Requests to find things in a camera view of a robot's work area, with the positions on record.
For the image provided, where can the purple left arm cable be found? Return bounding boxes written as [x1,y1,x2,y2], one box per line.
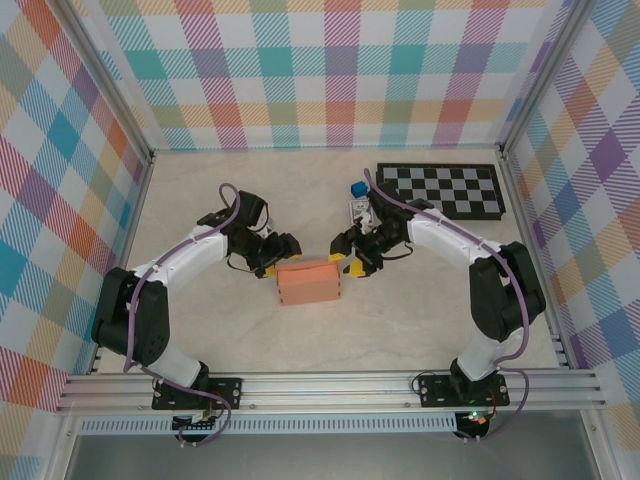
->
[122,182,251,448]

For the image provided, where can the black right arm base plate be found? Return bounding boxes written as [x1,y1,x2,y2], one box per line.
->
[418,374,510,409]

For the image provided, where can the pink paper box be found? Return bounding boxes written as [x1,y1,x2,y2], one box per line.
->
[275,258,343,306]

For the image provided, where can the black grey chessboard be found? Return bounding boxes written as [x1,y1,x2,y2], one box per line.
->
[374,162,506,222]

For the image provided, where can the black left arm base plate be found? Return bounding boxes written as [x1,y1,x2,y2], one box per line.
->
[152,377,244,412]

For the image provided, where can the thin aluminium wall rail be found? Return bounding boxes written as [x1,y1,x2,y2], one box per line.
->
[151,146,502,154]

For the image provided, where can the wide aluminium mounting rail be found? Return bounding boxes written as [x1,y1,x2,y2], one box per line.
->
[54,369,609,415]

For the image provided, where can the aluminium frame post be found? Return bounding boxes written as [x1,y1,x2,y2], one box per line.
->
[47,0,157,166]
[497,0,599,161]

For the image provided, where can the perforated metal cable tray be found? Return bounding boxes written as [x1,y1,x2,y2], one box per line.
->
[78,417,460,436]

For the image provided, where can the blue playing cards pack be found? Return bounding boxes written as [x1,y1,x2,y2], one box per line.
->
[348,199,372,226]

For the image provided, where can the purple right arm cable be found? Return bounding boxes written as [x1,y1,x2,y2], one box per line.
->
[362,167,532,445]

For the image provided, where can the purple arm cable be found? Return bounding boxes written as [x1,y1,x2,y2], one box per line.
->
[122,182,251,448]
[362,167,532,445]

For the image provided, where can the aluminium frame side rail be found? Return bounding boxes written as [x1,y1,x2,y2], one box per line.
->
[498,147,575,371]
[85,152,157,376]

